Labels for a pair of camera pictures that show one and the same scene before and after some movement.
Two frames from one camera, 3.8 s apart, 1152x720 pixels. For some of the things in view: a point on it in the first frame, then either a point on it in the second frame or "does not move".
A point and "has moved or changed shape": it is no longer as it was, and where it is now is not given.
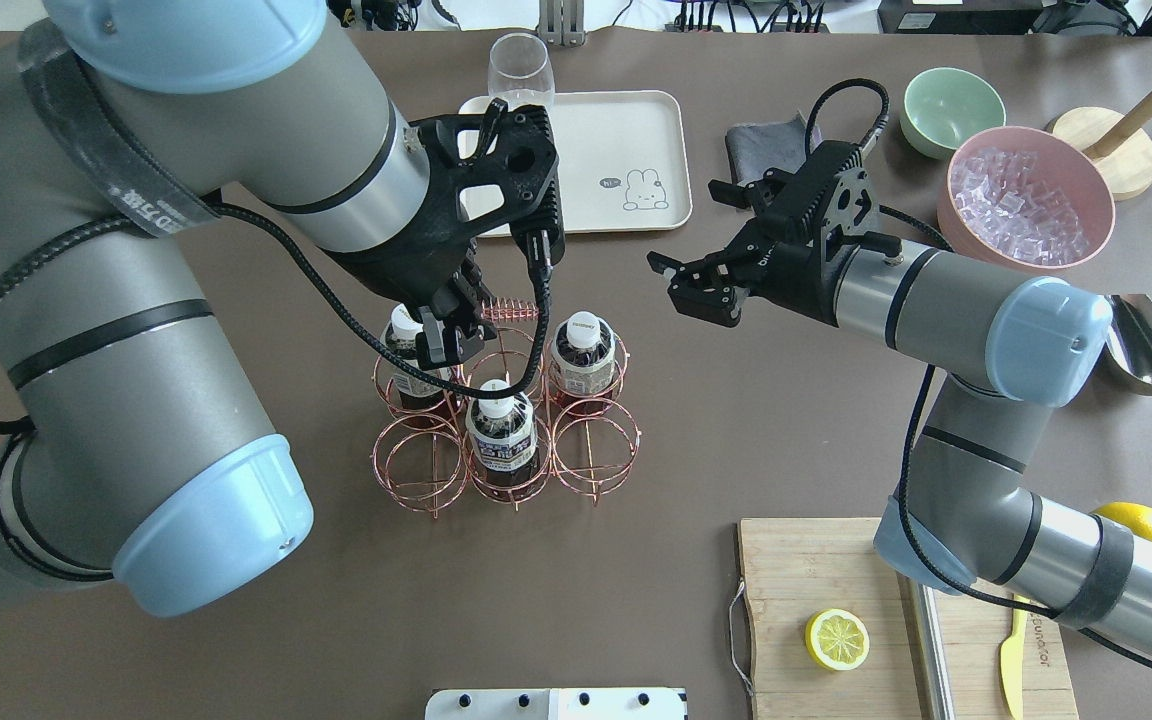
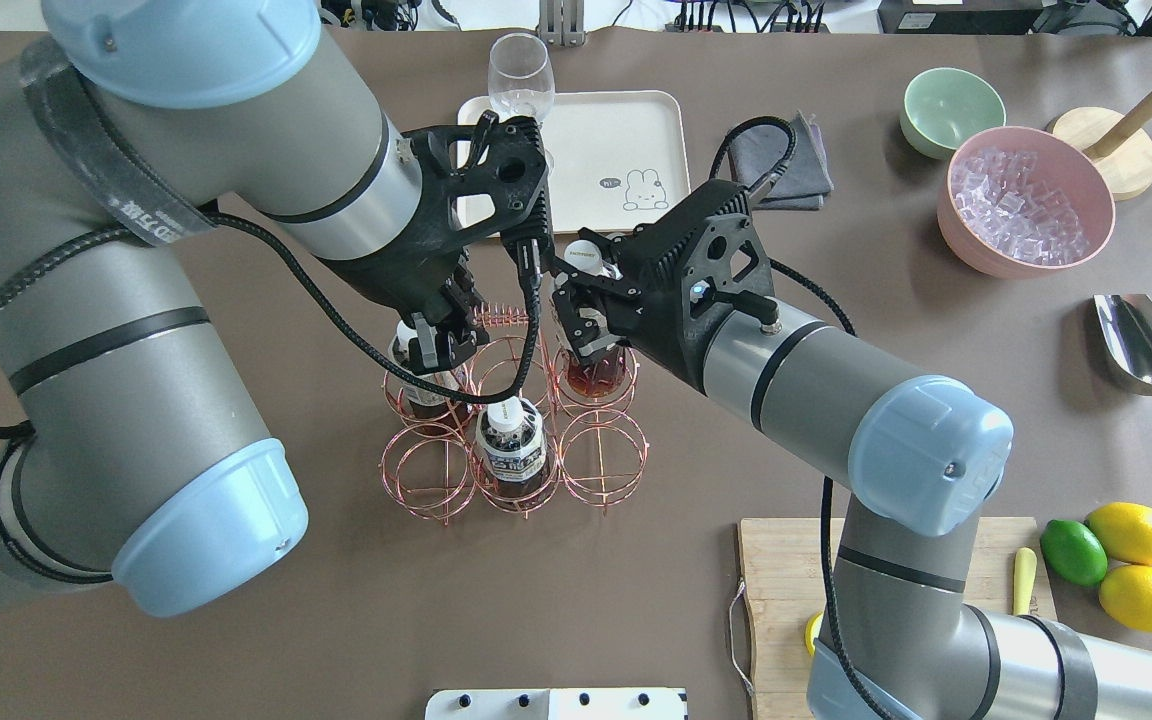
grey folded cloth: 755,148 does not move
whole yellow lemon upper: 1145,523 does not move
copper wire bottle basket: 510,422 does not move
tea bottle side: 582,357 has moved or changed shape
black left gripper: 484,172 does not move
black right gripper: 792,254 to 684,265
